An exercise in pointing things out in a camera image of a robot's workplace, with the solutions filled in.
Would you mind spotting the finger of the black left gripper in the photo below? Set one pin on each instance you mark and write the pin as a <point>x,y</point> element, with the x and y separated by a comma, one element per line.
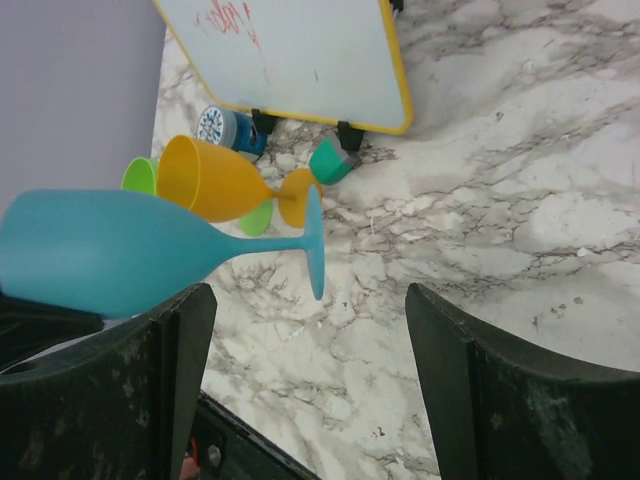
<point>28,328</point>

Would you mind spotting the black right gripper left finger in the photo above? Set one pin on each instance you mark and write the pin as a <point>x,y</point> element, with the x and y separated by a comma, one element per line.
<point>117,404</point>

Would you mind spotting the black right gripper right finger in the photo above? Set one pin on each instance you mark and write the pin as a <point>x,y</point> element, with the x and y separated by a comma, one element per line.
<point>500,407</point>

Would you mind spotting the blue plastic wine glass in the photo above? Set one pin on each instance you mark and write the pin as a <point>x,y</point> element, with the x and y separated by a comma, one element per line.
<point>119,253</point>

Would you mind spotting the green plastic wine glass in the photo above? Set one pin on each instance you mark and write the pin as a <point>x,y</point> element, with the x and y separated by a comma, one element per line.
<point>140,176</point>

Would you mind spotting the orange plastic wine glass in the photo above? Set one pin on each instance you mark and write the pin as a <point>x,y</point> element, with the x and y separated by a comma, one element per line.
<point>220,185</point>

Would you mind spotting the blue labelled round container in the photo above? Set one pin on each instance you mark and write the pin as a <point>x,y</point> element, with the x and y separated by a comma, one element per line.
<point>232,130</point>

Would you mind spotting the teal whiteboard eraser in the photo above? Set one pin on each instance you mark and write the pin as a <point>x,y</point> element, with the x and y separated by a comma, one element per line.
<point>330,163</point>

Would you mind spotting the yellow framed whiteboard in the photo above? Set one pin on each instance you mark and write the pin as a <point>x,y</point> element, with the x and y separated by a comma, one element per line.
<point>319,61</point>

